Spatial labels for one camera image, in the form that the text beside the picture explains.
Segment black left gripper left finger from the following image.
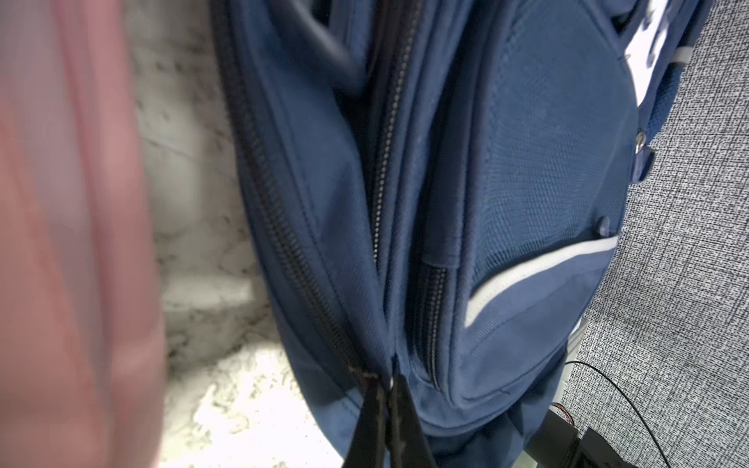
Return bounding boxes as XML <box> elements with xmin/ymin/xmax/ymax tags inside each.
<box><xmin>343</xmin><ymin>379</ymin><xmax>387</xmax><ymax>468</ymax></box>

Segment navy blue backpack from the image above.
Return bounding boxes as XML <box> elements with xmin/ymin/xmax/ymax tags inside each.
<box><xmin>211</xmin><ymin>1</ymin><xmax>711</xmax><ymax>467</ymax></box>

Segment pink backpack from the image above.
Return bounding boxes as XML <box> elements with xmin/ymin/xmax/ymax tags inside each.
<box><xmin>1</xmin><ymin>1</ymin><xmax>166</xmax><ymax>467</ymax></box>

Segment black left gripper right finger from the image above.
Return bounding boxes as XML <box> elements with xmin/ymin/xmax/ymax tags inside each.
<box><xmin>388</xmin><ymin>374</ymin><xmax>437</xmax><ymax>468</ymax></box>

